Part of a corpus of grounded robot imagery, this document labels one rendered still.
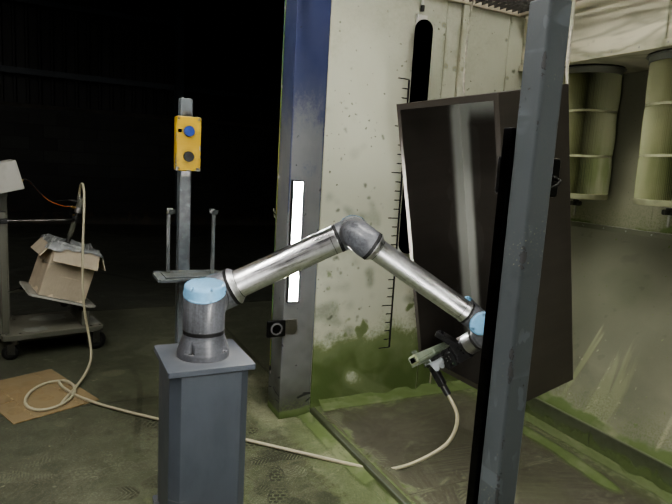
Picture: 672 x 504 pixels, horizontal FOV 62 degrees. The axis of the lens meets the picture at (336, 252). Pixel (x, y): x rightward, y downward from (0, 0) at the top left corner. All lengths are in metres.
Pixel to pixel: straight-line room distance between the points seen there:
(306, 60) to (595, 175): 1.70
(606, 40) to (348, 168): 1.44
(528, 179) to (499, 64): 2.61
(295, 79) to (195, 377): 1.54
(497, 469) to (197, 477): 1.31
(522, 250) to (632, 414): 2.14
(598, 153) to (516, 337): 2.48
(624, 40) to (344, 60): 1.37
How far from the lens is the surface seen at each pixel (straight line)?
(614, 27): 3.29
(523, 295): 1.01
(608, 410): 3.13
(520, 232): 1.00
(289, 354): 3.01
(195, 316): 2.04
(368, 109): 3.03
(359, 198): 3.01
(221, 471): 2.20
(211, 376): 2.03
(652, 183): 3.08
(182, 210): 2.90
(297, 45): 2.89
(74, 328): 4.21
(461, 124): 2.72
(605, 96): 3.45
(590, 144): 3.42
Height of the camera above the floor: 1.35
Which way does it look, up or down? 9 degrees down
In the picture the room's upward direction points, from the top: 3 degrees clockwise
